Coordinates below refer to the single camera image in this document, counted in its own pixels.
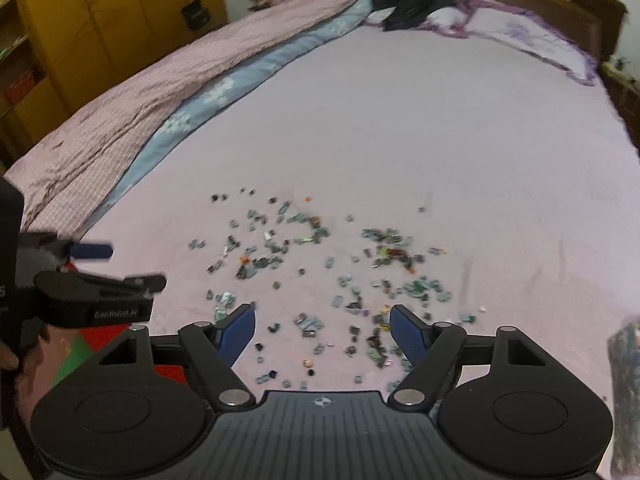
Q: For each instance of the pink checked quilt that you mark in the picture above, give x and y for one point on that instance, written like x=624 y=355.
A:
x=66 y=176

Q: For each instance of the blue floral blanket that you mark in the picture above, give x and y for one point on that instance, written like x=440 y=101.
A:
x=223 y=91

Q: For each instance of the pink bed sheet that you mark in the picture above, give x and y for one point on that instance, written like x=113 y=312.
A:
x=526 y=177

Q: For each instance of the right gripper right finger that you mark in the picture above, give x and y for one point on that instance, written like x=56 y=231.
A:
x=432 y=350

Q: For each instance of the purple floral pillow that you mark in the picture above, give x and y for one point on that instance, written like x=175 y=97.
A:
x=517 y=28

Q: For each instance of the yellow wooden wardrobe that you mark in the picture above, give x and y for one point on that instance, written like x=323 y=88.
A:
x=58 y=55

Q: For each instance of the scattered toy bricks on bed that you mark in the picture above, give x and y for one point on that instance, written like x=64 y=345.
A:
x=323 y=283

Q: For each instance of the person's left hand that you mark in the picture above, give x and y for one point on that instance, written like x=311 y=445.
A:
x=19 y=370

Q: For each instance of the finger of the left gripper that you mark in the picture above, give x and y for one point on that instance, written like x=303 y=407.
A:
x=91 y=251
x=151 y=283

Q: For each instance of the clear plastic storage bin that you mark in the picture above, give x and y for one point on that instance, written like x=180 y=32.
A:
x=623 y=355

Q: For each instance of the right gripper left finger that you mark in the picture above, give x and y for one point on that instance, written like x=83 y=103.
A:
x=212 y=349

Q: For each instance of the dark wooden nightstand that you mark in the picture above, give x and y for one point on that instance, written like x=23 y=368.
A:
x=623 y=91

